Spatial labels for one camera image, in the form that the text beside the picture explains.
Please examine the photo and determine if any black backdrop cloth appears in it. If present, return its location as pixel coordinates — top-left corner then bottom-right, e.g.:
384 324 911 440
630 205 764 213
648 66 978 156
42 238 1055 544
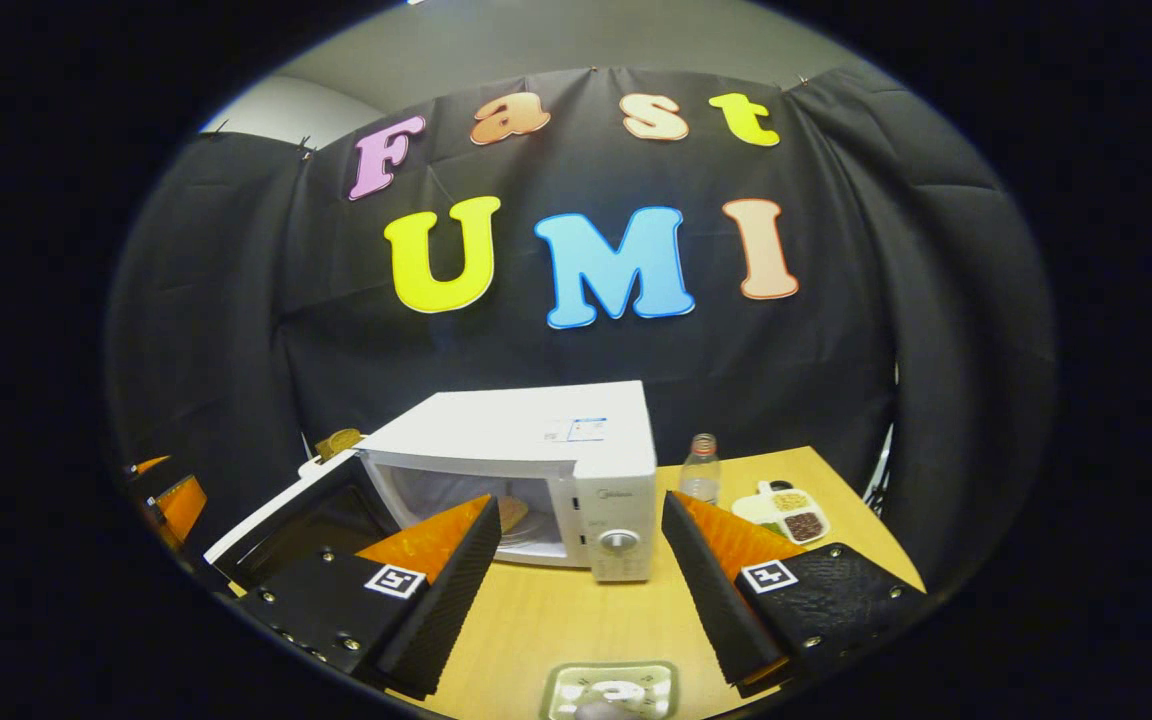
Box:
106 65 1057 591

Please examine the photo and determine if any small pale green plate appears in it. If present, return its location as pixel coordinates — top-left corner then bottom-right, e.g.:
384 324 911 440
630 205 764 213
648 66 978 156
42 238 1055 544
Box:
541 660 680 720

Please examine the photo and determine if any white microwave oven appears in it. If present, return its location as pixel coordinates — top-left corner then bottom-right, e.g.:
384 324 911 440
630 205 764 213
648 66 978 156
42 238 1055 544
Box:
204 380 659 591

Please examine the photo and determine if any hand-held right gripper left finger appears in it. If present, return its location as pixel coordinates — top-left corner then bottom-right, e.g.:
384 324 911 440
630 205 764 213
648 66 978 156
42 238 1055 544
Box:
234 493 503 701

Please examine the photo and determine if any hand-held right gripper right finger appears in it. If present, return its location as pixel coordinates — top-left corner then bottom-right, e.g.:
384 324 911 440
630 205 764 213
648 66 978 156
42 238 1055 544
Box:
660 490 927 699

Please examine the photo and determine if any clear bottle with red label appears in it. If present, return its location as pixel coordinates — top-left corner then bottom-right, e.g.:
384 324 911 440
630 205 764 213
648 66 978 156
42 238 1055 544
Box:
679 433 723 506

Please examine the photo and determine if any white divided dish with grains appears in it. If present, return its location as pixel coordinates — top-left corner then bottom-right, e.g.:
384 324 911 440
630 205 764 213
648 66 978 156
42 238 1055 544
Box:
731 480 832 546

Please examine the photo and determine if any brown bread slice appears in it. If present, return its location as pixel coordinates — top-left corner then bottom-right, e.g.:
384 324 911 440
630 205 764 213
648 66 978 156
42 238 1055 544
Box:
316 428 365 463

